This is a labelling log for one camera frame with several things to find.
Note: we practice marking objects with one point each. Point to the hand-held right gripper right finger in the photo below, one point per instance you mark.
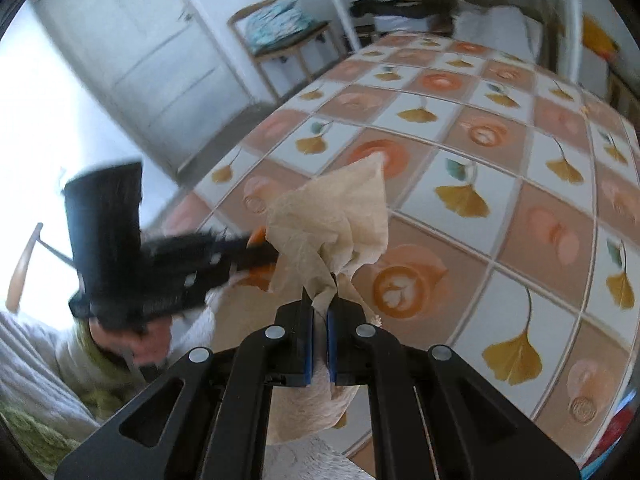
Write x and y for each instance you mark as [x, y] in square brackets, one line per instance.
[332, 347]

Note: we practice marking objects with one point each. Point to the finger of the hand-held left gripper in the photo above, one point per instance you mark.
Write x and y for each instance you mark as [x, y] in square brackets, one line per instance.
[250, 256]

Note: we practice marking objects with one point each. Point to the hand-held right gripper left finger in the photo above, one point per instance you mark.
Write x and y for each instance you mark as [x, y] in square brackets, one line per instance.
[306, 345]

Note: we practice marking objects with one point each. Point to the brown paper napkin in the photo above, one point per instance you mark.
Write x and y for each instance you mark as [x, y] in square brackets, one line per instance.
[340, 210]

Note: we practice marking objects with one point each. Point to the person's left forearm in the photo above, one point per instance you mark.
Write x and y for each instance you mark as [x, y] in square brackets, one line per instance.
[75, 370]

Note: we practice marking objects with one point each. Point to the person's left hand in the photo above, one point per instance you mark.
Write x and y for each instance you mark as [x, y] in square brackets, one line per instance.
[150, 342]

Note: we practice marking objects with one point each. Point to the wooden chair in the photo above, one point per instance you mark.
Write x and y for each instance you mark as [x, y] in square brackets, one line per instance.
[22, 270]
[295, 57]

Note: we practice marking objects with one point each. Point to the white door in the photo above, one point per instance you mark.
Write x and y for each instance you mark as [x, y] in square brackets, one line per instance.
[140, 45]

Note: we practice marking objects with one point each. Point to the floral cushion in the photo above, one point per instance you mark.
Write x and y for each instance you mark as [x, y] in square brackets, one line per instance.
[277, 25]

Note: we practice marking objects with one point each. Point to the white long table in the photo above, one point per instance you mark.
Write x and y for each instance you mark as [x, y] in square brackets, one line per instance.
[342, 15]

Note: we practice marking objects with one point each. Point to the tiled pattern table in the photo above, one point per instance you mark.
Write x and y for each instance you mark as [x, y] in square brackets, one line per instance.
[475, 125]

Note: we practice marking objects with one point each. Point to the black cloth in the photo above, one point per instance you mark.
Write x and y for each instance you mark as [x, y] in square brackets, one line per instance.
[395, 9]

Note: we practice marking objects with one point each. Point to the white sack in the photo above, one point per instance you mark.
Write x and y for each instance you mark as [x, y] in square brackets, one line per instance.
[500, 30]

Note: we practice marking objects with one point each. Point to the yellow plastic bag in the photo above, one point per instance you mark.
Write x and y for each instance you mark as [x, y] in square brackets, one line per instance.
[600, 37]

